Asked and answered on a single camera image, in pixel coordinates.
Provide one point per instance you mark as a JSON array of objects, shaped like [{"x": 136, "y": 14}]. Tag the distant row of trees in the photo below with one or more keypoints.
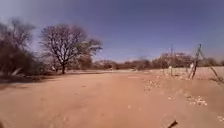
[{"x": 140, "y": 64}]

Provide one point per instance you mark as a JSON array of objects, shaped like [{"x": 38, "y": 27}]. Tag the large bare tree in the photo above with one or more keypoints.
[{"x": 63, "y": 46}]

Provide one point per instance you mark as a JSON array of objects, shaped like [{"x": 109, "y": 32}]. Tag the pale sandy field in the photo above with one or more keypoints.
[{"x": 206, "y": 71}]

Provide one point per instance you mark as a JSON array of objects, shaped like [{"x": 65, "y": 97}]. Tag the thicket of bare trees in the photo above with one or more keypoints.
[{"x": 15, "y": 56}]

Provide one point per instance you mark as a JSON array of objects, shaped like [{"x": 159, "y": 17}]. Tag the reddish sandy dirt ground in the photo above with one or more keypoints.
[{"x": 93, "y": 100}]

